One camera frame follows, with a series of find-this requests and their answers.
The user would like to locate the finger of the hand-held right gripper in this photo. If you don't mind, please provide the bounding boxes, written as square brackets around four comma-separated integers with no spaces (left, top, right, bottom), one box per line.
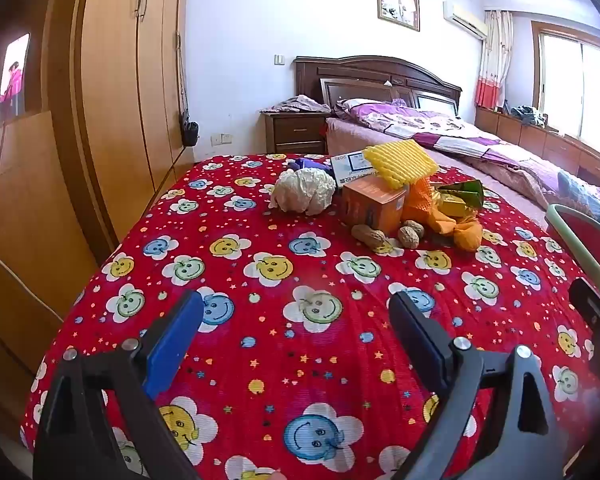
[568,277,600,362]

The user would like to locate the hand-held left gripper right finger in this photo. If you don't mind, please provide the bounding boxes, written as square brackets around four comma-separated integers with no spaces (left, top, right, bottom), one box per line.
[388,290,572,480]

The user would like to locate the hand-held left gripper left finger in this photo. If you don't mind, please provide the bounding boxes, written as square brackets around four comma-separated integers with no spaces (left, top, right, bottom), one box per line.
[32,289,205,480]

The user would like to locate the orange foam fruit net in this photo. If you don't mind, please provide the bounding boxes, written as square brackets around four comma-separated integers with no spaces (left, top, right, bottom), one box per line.
[402,177,437,224]

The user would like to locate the orange cardboard box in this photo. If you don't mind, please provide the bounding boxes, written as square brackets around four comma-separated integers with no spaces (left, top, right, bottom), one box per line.
[341,176,410,237]

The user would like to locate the yellow foam fruit net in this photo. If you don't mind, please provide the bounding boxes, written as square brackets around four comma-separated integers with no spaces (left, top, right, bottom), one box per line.
[362,141,440,191]

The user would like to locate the orange peel piece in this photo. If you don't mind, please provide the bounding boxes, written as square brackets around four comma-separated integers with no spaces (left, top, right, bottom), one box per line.
[426,210,458,236]
[452,220,484,253]

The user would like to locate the peanut shell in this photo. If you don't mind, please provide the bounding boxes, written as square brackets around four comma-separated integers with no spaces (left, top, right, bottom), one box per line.
[351,224,387,251]

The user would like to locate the blue plaid pillow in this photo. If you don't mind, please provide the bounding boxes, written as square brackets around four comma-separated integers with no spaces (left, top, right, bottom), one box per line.
[557,170,600,231]

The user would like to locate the red smiley flower tablecloth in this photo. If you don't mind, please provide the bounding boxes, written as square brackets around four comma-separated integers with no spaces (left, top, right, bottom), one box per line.
[20,152,600,480]

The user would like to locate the gold foil wrapper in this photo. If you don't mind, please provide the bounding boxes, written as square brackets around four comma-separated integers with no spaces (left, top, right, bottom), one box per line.
[437,193,474,219]

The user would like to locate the green foil wrapper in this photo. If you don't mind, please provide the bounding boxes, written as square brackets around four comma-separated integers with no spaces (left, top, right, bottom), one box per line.
[432,180,485,211]

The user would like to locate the bed with pink cover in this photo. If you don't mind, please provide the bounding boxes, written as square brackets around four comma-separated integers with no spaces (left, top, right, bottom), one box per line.
[325,100,600,241]

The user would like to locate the low wooden window cabinet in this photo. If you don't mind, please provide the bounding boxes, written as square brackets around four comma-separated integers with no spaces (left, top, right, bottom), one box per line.
[475,106,600,197]

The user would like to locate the white and blue box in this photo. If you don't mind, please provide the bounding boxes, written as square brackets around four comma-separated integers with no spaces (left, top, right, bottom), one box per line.
[330,150,381,189]

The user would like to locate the crumpled white paper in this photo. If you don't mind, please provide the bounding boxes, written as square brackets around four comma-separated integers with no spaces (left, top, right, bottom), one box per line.
[269,167,337,216]

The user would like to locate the purple patchwork quilt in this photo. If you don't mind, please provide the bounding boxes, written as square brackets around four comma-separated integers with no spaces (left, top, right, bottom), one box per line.
[350,102,563,192]

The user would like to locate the blue plastic wrapper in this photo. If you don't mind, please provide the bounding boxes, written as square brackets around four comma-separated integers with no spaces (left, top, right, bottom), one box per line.
[287,157,334,174]

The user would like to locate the dark clothes pile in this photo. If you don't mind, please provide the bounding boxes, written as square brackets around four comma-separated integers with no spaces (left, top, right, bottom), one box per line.
[510,105,549,129]

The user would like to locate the small black hanging bag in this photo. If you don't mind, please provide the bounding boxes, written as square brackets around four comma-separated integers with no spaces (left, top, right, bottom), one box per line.
[180,120,201,148]

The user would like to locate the wooden framed window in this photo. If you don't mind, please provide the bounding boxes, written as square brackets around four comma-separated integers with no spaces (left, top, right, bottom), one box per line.
[532,20,600,163]

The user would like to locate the purple and white pillow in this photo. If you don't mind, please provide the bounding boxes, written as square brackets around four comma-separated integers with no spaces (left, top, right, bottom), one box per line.
[336,98,412,117]

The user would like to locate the dark wooden nightstand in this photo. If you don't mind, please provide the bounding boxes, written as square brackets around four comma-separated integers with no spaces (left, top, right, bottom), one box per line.
[260,110,331,156]

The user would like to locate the white and red curtain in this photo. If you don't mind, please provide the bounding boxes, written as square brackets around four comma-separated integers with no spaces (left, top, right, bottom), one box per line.
[475,10,515,110]

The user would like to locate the folded clothes on nightstand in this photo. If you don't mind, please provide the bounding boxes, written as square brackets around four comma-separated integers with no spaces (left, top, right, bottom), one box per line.
[260,94,332,114]

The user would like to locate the light wooden wardrobe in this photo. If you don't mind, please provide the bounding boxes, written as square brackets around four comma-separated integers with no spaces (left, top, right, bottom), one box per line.
[45,0,197,257]

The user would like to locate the dark wooden headboard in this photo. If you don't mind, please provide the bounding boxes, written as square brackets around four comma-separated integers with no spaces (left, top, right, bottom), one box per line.
[293,56,463,117]

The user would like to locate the framed wedding photo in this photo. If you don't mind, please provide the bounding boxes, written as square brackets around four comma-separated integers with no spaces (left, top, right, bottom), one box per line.
[376,0,421,32]

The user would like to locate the red chair with green frame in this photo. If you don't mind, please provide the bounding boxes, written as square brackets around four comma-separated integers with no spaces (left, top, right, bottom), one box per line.
[545,204,600,309]

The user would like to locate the white cable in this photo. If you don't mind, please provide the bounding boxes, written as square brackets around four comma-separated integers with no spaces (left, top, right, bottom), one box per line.
[0,235,64,322]

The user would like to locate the wall air conditioner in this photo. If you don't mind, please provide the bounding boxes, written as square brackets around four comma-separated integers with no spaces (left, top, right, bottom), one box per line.
[442,1,489,39]

